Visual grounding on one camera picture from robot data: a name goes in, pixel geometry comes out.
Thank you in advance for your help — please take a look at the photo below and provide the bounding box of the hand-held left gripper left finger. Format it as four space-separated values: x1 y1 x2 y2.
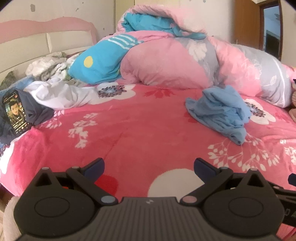
35 158 117 206

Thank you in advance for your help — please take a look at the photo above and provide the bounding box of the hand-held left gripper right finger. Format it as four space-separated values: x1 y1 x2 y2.
180 158 269 207

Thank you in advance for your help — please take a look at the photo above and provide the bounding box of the light blue t-shirt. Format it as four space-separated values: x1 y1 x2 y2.
185 85 252 145

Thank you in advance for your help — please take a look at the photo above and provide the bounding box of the red floral blanket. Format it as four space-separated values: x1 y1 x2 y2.
0 81 296 241

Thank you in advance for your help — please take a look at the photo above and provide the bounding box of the dark navy garment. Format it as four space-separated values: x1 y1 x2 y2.
16 89 55 127

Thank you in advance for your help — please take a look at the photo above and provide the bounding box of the black smartphone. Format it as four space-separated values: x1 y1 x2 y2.
2 89 33 135

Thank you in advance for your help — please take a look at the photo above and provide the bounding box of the beige fuzzy cushion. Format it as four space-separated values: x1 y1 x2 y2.
3 196 22 241

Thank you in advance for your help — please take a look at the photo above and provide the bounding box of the teal cloth with yellow dot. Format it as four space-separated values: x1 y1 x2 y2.
68 33 144 85

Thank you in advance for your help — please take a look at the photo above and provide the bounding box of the grey and white patterned cloth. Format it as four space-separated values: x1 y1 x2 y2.
25 52 77 81

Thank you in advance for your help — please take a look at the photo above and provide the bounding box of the pink and grey floral quilt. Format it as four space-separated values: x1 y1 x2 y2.
116 5 296 108

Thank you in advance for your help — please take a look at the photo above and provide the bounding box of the blue patterned cloth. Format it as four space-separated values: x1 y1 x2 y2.
0 75 35 153

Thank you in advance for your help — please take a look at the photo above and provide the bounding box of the pink and white headboard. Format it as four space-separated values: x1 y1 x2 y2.
0 20 97 86

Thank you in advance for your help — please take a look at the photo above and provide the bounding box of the wooden door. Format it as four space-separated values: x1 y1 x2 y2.
235 0 264 50

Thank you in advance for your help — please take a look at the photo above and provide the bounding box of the cream wardrobe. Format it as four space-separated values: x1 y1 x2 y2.
114 0 176 33

